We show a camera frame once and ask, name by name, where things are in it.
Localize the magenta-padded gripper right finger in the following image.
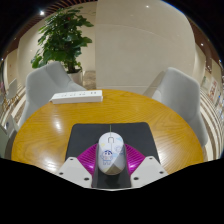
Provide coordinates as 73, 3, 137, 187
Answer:
123, 143, 169, 188

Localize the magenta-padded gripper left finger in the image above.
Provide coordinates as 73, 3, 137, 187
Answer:
55, 143, 100, 189

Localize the white cartoon-print computer mouse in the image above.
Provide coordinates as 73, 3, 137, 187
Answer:
97, 131, 127, 176

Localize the black green-lined mouse pad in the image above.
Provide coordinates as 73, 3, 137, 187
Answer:
65, 121, 161, 189

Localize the white power strip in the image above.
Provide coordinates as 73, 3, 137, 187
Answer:
49, 89, 104, 105

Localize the grey shell chair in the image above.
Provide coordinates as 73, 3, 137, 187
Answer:
18, 60, 87, 129
143, 66, 209, 148

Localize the white wooden-legged chair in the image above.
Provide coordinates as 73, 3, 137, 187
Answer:
4, 78, 19, 101

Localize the green potted plant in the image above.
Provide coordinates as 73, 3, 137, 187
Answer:
30, 7, 95, 86

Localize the wall poster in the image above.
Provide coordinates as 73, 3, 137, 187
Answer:
208, 79, 219, 103

